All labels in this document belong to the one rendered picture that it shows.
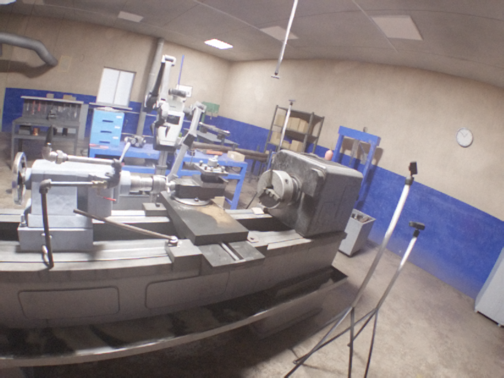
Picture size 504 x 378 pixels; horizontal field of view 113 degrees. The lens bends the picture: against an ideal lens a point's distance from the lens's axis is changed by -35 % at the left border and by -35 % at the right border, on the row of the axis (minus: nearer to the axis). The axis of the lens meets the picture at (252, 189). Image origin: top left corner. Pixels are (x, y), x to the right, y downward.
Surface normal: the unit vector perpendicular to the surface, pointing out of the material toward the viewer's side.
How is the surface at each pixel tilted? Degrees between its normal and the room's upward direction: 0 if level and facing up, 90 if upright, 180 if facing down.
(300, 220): 90
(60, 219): 61
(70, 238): 90
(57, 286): 90
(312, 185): 90
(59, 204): 70
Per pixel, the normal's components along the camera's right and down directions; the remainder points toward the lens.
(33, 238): 0.58, 0.36
